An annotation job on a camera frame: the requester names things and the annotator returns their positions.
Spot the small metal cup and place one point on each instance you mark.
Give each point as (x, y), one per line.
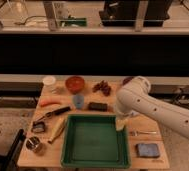
(34, 144)

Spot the black machine background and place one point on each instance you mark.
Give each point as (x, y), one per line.
(123, 13)

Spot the black handled knife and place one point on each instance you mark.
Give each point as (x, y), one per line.
(55, 112)

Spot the blue sponge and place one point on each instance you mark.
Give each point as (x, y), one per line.
(149, 150)

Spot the black binder clip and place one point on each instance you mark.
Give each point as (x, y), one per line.
(38, 127)

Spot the metal fork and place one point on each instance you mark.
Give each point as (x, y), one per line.
(136, 133)

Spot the green plastic tray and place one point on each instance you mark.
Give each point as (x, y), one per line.
(92, 141)

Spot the orange red bowl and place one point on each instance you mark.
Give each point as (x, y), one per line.
(75, 84)

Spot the green box background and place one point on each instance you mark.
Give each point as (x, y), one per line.
(72, 22)

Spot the black rectangular block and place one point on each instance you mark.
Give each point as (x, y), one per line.
(98, 106)

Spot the black stand left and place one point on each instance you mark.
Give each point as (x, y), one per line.
(19, 137)

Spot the blue plastic cup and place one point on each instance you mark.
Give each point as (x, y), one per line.
(78, 101)

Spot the dark grape bunch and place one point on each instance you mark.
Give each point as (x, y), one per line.
(102, 86)

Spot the orange carrot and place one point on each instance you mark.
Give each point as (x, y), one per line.
(48, 102)

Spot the wooden table board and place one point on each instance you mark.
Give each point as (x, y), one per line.
(51, 157)

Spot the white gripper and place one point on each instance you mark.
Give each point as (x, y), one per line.
(120, 123)

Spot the purple bowl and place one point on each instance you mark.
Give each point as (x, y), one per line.
(127, 80)

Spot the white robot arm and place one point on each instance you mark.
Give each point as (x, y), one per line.
(133, 97)

